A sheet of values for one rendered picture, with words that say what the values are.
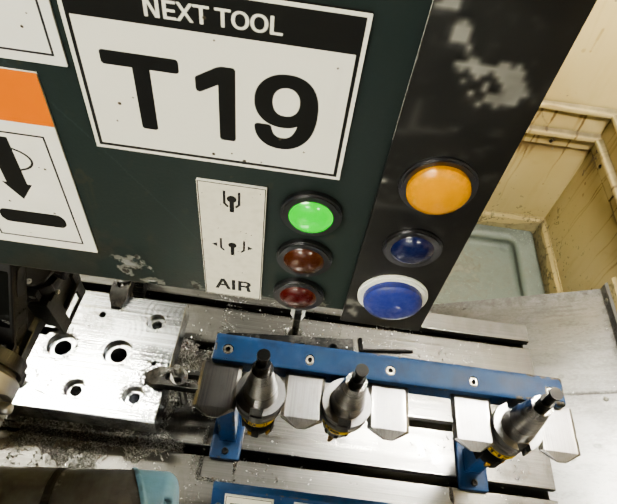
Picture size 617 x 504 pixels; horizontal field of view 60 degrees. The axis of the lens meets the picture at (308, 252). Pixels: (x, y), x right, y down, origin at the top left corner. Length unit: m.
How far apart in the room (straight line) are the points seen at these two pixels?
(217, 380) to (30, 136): 0.51
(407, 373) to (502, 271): 1.07
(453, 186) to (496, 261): 1.58
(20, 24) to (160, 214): 0.09
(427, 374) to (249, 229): 0.52
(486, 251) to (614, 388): 0.63
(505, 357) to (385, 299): 0.94
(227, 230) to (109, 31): 0.10
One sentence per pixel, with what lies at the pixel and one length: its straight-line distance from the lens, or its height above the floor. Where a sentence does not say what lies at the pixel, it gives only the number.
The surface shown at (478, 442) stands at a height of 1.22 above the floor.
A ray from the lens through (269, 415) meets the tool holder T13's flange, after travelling 0.68.
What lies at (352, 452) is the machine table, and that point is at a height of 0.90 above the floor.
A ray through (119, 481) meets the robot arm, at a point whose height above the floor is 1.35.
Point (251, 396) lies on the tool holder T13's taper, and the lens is 0.67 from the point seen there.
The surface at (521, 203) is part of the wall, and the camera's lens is 1.78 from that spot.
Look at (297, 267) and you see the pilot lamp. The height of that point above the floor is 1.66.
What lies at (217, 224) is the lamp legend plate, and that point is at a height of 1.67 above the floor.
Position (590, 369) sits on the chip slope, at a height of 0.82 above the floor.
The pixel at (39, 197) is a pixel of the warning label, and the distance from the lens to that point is 0.27.
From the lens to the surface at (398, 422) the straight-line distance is 0.71.
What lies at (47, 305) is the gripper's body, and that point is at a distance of 0.53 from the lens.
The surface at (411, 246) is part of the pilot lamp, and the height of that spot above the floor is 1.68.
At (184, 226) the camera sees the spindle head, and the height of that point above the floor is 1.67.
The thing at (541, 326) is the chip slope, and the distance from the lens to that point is 1.43.
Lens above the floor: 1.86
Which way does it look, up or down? 52 degrees down
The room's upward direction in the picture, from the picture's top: 9 degrees clockwise
